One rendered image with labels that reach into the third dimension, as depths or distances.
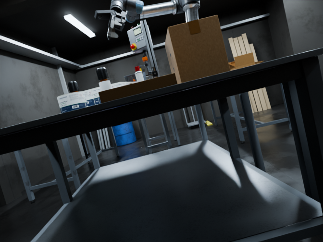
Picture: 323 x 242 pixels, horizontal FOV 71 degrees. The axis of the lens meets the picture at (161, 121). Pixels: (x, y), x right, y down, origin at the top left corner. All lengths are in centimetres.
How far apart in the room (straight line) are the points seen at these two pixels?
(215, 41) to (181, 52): 17
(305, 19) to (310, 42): 52
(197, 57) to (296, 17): 542
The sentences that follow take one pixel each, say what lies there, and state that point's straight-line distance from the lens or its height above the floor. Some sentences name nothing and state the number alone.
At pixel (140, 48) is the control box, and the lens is 203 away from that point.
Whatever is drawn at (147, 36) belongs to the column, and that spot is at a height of 136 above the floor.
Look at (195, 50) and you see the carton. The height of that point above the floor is 98.
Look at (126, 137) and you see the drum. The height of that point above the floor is 20.
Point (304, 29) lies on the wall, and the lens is 644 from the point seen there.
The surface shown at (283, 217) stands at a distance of 109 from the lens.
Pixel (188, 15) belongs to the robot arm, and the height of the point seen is 130.
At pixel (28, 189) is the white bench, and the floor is 18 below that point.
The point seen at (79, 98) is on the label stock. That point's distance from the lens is 178.
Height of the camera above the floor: 78
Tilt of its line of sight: 4 degrees down
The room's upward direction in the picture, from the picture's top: 14 degrees counter-clockwise
